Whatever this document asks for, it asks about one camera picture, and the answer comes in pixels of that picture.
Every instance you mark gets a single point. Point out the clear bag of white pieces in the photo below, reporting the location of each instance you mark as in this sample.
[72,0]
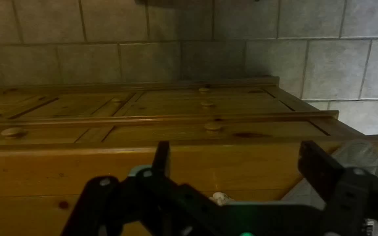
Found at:
[220,197]

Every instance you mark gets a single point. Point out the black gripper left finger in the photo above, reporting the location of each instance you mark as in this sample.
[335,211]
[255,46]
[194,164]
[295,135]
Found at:
[111,205]

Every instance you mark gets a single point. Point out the wooden pine dresser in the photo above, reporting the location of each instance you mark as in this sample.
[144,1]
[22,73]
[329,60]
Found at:
[111,174]

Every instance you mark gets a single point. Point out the grey quilted mat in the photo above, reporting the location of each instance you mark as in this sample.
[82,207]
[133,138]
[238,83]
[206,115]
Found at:
[364,155]

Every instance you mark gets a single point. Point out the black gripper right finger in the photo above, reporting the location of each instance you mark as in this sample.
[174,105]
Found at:
[351,197]

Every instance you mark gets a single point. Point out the round wooden drawer knob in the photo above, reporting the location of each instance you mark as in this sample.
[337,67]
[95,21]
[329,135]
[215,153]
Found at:
[213,126]
[118,100]
[14,132]
[204,90]

